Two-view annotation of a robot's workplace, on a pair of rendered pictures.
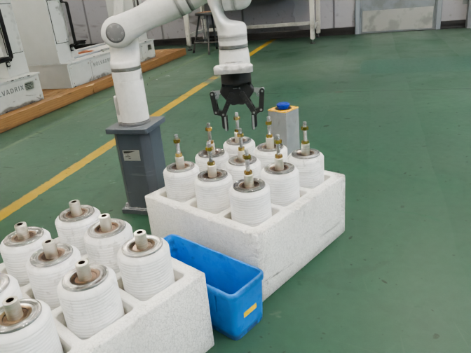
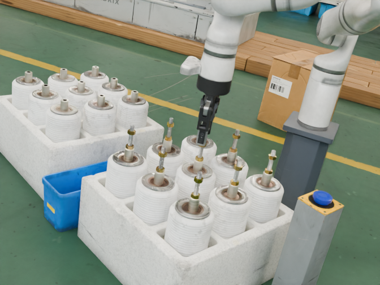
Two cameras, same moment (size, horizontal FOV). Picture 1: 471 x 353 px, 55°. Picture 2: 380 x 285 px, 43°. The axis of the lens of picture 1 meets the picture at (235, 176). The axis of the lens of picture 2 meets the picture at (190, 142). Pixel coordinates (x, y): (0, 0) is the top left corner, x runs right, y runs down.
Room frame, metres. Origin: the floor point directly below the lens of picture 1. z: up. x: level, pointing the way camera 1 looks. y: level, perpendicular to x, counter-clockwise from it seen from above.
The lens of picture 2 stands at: (1.11, -1.05, 0.80)
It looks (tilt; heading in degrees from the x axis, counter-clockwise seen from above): 25 degrees down; 91
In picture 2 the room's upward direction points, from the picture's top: 10 degrees clockwise
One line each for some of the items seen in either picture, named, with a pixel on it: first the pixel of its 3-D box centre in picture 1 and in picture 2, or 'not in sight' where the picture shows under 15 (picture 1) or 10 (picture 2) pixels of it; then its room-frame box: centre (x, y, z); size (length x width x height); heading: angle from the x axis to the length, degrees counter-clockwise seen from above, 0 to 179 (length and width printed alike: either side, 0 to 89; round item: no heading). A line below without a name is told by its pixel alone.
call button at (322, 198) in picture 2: (282, 106); (322, 199); (1.38, -0.17, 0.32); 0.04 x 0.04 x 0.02
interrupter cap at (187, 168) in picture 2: (242, 160); (197, 170); (1.12, -0.02, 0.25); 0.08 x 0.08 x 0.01
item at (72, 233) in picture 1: (85, 249); (130, 126); (0.89, 0.35, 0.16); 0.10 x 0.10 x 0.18
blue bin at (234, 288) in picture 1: (201, 283); (98, 191); (0.86, 0.10, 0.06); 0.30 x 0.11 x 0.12; 47
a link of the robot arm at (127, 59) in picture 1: (122, 45); (336, 43); (1.43, 0.31, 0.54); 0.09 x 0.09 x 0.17; 0
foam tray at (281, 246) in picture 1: (247, 214); (186, 225); (1.12, -0.02, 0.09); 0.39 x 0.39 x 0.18; 47
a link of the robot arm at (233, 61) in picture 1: (233, 57); (209, 60); (1.10, -0.02, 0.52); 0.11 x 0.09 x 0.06; 174
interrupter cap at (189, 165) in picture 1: (180, 167); (199, 142); (1.11, 0.14, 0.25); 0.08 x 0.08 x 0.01
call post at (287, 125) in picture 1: (284, 155); (301, 261); (1.38, -0.17, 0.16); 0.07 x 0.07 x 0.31; 47
